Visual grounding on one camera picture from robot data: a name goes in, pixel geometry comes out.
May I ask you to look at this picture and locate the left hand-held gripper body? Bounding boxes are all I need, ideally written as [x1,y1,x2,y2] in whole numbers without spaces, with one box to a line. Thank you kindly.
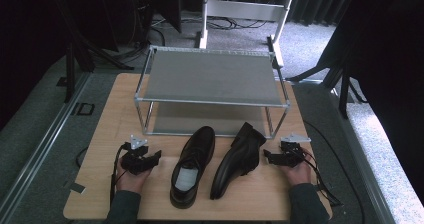
[120,134,155,176]

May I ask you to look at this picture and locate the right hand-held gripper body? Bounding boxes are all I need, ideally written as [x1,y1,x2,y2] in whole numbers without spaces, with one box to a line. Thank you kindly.
[275,132,312,169]

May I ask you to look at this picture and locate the black tape square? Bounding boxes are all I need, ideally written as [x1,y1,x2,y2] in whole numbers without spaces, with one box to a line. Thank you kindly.
[70,101,96,117]

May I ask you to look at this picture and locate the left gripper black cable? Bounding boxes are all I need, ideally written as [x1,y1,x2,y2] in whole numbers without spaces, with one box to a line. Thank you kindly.
[109,142,132,207]

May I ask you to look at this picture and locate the white desk frame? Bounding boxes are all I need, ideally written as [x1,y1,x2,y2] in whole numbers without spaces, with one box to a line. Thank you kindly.
[194,0,296,69]

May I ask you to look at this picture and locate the grey two-tier shoe rack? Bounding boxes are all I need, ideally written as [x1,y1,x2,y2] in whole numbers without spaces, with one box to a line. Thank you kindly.
[134,45,291,140]

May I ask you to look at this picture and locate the bundle of floor cables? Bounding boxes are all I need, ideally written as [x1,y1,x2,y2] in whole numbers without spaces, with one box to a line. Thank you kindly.
[205,15,270,31]

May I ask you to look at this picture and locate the grey tape strip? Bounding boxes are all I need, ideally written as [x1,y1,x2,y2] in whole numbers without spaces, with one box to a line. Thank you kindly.
[62,180,87,195]

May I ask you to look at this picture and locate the black leather shoe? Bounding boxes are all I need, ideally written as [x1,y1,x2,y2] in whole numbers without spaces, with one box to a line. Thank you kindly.
[169,125,217,209]
[209,121,268,201]

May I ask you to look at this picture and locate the black tripod stand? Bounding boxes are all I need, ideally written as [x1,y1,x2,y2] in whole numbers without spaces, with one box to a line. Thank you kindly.
[45,0,136,104]

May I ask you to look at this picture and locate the person's left hand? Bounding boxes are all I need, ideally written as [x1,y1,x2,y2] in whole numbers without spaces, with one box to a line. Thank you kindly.
[115,157,153,195]

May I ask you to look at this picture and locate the dark pleated curtain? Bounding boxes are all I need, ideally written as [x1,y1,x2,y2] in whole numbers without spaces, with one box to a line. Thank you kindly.
[289,0,353,28]

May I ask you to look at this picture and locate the metal floor rail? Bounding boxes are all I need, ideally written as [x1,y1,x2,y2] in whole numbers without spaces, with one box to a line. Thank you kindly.
[0,71,92,216]
[327,87,397,224]

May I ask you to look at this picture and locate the person's right hand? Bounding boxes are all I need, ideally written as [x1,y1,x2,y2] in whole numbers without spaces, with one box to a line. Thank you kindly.
[279,160,313,187]

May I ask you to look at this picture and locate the right gripper black cables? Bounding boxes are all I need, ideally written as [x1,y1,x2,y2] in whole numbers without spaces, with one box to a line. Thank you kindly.
[299,147,345,208]

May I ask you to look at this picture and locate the black floor cable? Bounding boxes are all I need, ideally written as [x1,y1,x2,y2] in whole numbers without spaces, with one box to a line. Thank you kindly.
[302,119,367,224]
[75,146,90,169]

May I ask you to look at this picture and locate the black metal stand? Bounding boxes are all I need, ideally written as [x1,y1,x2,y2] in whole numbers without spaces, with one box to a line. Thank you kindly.
[285,30,369,120]

